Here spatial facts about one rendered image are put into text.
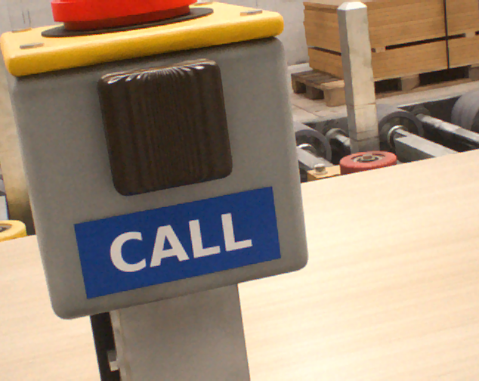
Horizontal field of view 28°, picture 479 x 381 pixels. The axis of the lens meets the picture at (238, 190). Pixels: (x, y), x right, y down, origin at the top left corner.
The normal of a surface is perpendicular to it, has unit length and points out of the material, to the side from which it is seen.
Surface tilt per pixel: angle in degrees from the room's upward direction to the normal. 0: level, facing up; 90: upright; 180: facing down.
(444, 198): 0
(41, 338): 0
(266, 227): 90
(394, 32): 90
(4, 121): 90
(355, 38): 90
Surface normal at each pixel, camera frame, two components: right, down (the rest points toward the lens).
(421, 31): 0.26, 0.22
